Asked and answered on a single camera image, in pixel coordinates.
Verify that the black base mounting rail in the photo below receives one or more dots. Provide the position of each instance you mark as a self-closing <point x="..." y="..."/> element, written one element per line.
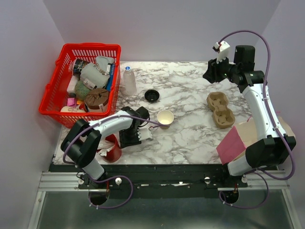
<point x="156" y="181"/>

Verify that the brown cardboard cup carrier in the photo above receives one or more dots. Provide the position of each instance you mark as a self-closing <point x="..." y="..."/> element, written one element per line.
<point x="222" y="116"/>

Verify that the aluminium frame rail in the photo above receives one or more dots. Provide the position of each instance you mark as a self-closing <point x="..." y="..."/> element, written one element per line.
<point x="59" y="182"/>

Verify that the red plastic shopping basket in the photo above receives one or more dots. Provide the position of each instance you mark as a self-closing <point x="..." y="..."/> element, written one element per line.
<point x="55" y="95"/>

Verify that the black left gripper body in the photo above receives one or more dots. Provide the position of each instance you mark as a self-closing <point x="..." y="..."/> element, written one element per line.
<point x="128" y="137"/>

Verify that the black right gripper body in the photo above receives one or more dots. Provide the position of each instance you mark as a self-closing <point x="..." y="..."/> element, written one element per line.
<point x="222" y="70"/>

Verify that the pink small packet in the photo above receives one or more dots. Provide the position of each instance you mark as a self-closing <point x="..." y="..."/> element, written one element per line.
<point x="72" y="102"/>

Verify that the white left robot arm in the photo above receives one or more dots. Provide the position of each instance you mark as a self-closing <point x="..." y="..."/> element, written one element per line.
<point x="81" y="143"/>

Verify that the blue book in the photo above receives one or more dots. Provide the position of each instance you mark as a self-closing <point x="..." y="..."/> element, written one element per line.
<point x="111" y="74"/>

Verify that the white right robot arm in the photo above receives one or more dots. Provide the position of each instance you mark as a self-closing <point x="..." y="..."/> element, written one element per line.
<point x="274" y="145"/>

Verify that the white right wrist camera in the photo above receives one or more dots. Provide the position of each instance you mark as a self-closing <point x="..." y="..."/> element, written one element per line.
<point x="222" y="48"/>

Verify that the dark printed can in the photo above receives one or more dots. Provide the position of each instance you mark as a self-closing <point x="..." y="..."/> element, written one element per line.
<point x="77" y="66"/>

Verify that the red cylindrical straw holder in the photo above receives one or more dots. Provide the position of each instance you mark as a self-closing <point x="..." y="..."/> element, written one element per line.
<point x="115" y="154"/>

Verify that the brown paper coffee cup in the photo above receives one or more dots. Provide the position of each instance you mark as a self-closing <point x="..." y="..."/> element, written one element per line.
<point x="165" y="118"/>

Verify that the black plastic cup lid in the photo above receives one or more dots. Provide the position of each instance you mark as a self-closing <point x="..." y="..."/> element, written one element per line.
<point x="151" y="95"/>

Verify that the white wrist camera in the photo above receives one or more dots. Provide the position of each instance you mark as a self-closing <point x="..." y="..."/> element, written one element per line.
<point x="222" y="48"/>
<point x="144" y="134"/>

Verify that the pink and beige paper bag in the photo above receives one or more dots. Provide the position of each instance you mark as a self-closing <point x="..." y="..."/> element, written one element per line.
<point x="243" y="135"/>

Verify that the brown round lidded box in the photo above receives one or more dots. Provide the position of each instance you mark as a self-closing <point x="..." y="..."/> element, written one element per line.
<point x="97" y="100"/>

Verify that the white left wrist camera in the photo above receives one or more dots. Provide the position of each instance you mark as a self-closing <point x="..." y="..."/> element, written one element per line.
<point x="144" y="134"/>

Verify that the clear plastic water bottle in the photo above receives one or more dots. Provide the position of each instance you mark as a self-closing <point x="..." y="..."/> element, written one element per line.
<point x="129" y="80"/>

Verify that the grey cloth pouch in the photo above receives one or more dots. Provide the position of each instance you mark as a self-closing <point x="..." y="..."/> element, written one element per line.
<point x="98" y="73"/>

